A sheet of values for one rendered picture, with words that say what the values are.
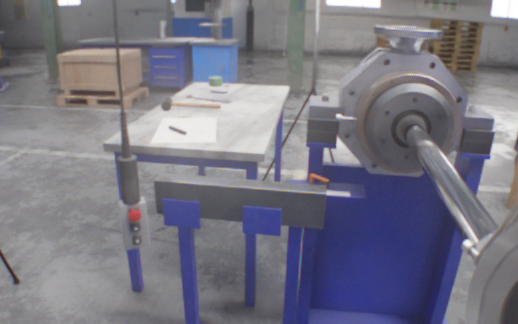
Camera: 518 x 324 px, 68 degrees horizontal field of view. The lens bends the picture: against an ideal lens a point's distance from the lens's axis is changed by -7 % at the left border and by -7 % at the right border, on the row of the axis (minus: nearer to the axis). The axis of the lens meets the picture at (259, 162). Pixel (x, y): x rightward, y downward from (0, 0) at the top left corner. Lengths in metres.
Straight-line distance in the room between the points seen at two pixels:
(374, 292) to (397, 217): 0.43
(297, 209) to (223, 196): 0.27
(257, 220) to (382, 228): 0.70
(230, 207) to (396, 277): 0.99
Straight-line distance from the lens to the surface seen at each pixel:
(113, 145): 1.98
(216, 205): 1.51
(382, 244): 2.02
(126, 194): 1.01
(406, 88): 1.48
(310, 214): 1.48
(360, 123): 1.52
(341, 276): 2.11
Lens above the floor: 1.49
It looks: 22 degrees down
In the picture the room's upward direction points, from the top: 1 degrees clockwise
